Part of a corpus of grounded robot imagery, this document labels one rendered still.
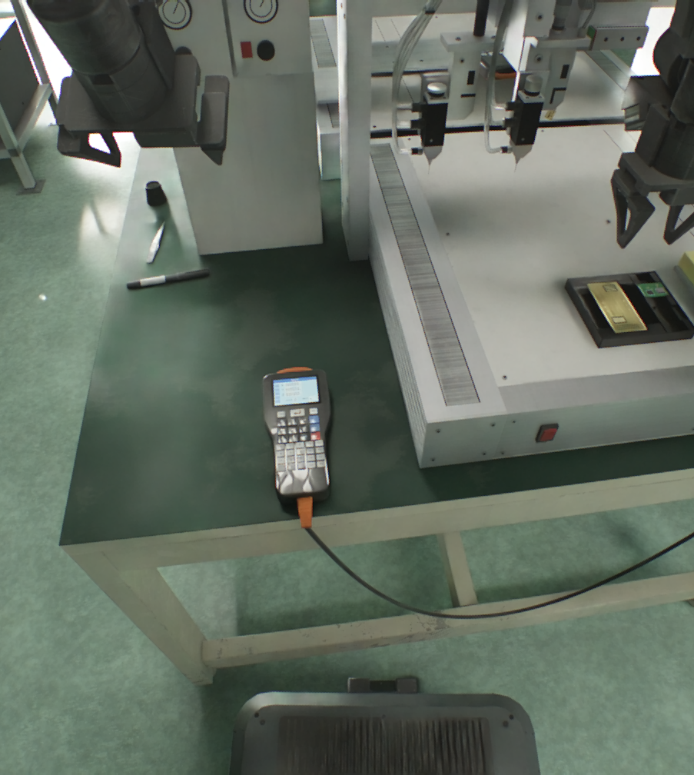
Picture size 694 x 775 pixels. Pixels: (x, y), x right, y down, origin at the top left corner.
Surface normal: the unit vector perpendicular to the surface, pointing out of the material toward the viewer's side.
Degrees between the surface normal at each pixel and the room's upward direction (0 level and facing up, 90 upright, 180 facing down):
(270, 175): 90
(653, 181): 0
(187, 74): 30
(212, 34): 90
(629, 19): 90
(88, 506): 0
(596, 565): 0
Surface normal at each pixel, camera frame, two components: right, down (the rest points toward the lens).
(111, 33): 0.76, 0.64
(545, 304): -0.01, -0.63
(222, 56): 0.12, 0.77
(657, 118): -0.99, 0.11
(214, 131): -0.02, -0.16
